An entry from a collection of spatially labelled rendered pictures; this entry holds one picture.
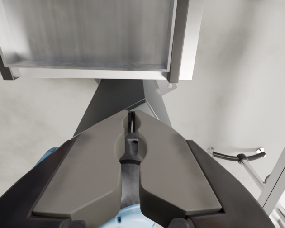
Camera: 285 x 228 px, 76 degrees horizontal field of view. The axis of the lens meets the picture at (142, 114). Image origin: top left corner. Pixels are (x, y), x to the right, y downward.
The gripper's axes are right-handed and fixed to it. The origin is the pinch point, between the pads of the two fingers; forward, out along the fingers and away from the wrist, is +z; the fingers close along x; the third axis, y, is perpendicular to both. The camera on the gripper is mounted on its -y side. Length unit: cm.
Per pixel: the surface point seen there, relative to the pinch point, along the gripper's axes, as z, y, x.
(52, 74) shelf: 21.6, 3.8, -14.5
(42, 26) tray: 21.4, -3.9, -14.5
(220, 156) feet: 100, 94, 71
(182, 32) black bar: 19.6, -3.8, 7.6
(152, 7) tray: 21.4, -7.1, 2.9
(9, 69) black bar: 19.6, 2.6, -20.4
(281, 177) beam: 60, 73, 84
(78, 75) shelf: 21.6, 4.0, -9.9
